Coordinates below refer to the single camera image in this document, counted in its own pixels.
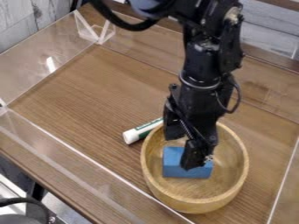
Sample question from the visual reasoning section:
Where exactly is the clear acrylic barrier wall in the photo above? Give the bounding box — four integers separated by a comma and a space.
0, 99, 195, 224

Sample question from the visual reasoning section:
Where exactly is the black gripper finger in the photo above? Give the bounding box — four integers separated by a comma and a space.
163, 101, 186, 141
180, 139, 212, 171

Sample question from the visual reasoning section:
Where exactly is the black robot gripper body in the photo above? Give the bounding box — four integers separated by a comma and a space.
167, 72, 236, 153

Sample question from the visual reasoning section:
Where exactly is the black metal mount base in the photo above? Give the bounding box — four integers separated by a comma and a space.
0, 198, 63, 224

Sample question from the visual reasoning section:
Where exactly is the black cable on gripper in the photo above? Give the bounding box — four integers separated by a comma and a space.
214, 78, 243, 115

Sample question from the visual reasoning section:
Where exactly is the clear acrylic corner bracket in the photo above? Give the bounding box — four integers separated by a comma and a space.
74, 10, 116, 46

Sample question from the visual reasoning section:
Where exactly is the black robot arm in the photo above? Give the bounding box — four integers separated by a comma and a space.
90, 0, 244, 170

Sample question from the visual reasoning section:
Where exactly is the green and white marker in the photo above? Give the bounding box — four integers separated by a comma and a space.
123, 117, 164, 144

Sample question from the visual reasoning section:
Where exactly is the blue rectangular block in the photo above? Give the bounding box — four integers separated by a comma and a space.
163, 146, 214, 179

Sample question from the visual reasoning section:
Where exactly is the black cable at corner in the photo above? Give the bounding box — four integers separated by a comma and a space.
0, 195, 43, 224

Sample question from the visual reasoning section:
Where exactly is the brown wooden bowl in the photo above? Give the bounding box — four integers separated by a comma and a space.
140, 123, 248, 214

